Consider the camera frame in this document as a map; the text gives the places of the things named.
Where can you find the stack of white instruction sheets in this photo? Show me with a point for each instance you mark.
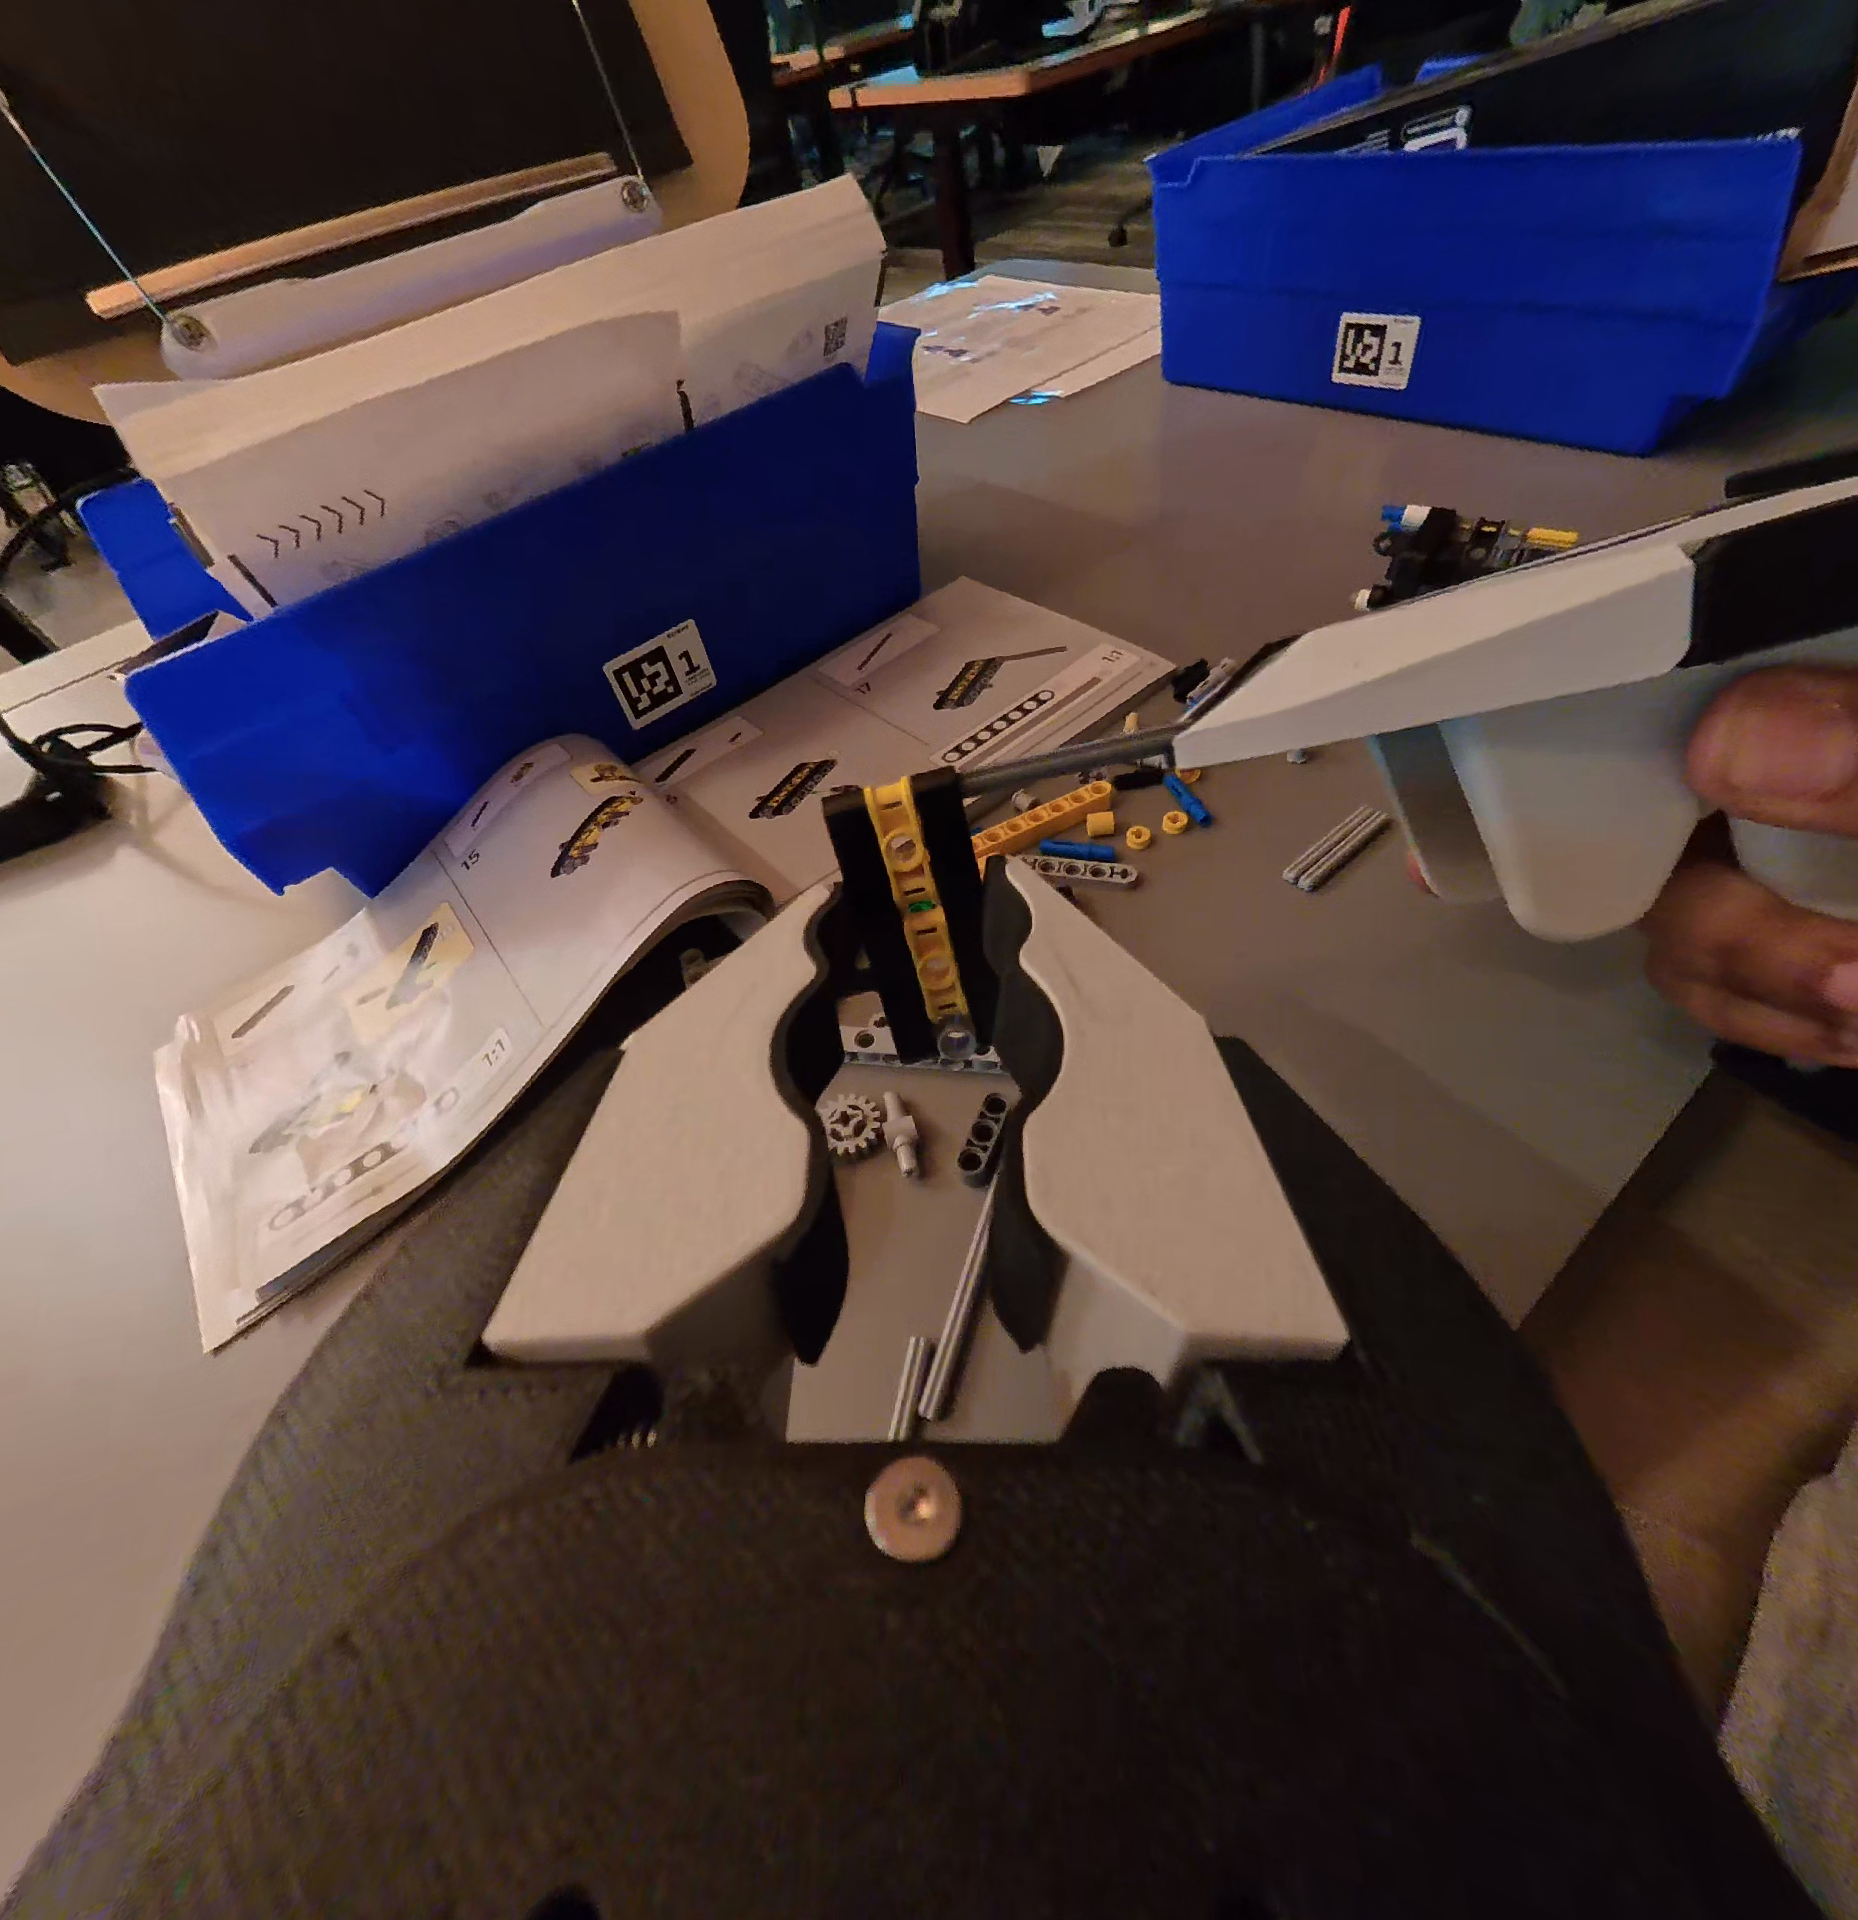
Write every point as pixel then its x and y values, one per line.
pixel 418 405

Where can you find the long yellow lego beam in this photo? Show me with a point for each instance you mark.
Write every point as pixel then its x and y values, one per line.
pixel 1049 821

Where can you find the white lego pin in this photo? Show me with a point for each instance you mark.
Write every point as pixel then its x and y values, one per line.
pixel 902 1125

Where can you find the light grey lego gear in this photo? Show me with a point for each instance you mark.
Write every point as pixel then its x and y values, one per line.
pixel 836 1118

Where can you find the open lego instruction booklet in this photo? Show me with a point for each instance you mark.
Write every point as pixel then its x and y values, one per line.
pixel 418 1020

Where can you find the white rolled banner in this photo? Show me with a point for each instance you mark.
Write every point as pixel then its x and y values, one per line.
pixel 418 272

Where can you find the person's right hand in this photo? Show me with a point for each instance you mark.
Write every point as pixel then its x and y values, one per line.
pixel 1785 750

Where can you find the black cardboard box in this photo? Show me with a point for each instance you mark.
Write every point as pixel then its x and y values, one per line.
pixel 1619 74

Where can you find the short grey lego axle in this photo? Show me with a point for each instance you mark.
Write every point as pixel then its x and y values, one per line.
pixel 908 1389

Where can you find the black flat device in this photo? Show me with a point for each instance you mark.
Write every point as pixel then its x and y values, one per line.
pixel 36 810

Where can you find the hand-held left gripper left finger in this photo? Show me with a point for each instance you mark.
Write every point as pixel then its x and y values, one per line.
pixel 675 1169

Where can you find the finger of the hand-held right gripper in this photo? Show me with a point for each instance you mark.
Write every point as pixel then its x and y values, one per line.
pixel 1470 644

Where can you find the small multicoloured lego subassembly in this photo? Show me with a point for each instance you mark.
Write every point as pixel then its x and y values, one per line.
pixel 1447 543

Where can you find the long grey lego axle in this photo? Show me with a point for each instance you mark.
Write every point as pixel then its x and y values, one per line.
pixel 1065 760

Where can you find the blue bin with black box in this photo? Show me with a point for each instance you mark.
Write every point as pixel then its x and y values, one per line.
pixel 1544 330

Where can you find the pile of small lego pieces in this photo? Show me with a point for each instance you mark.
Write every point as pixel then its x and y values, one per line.
pixel 1081 850

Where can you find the brown cardboard flap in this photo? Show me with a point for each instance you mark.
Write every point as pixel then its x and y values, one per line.
pixel 1851 181

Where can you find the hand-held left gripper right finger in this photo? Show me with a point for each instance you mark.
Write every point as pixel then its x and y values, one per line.
pixel 1170 1186

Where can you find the thin grey lego liftarm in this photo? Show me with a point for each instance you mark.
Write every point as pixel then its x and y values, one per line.
pixel 1086 870

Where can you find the black and yellow lego assembly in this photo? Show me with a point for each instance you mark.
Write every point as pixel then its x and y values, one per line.
pixel 906 900

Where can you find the blue bin with paper sheets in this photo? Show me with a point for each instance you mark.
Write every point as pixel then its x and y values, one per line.
pixel 571 631

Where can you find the short black lego liftarm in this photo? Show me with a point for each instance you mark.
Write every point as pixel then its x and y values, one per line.
pixel 989 1138

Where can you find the wooden background desk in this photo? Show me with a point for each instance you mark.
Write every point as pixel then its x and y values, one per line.
pixel 1018 74

